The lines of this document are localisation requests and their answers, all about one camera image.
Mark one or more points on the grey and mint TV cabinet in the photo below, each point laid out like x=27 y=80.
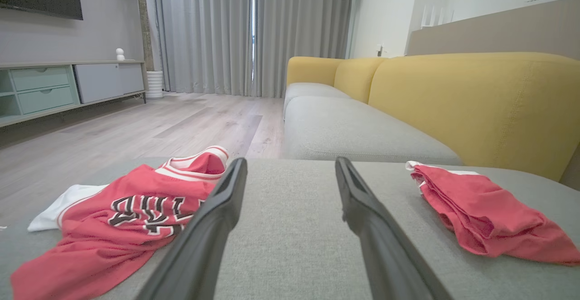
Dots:
x=90 y=82

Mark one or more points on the green leafy indoor tree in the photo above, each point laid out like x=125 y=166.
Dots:
x=146 y=19

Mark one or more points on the grey sofa seat cushion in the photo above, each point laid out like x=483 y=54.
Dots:
x=353 y=132
x=308 y=89

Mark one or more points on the white ribbed plant pot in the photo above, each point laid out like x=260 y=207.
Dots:
x=154 y=84

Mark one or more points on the yellow sofa backrest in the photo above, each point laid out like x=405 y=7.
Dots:
x=476 y=105

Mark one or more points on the white antenna device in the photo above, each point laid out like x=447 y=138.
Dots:
x=435 y=16

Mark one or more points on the red lettered jersey white sleeves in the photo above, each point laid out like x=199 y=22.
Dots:
x=90 y=245

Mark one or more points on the red mesh shorts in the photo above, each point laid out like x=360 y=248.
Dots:
x=489 y=218

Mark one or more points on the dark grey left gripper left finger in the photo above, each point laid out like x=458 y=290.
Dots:
x=204 y=245

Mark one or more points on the grey pleated curtain panel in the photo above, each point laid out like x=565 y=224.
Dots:
x=299 y=32
x=204 y=32

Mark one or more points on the small white round figure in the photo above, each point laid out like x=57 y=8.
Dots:
x=120 y=54

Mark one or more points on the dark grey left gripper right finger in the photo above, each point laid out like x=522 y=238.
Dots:
x=385 y=250

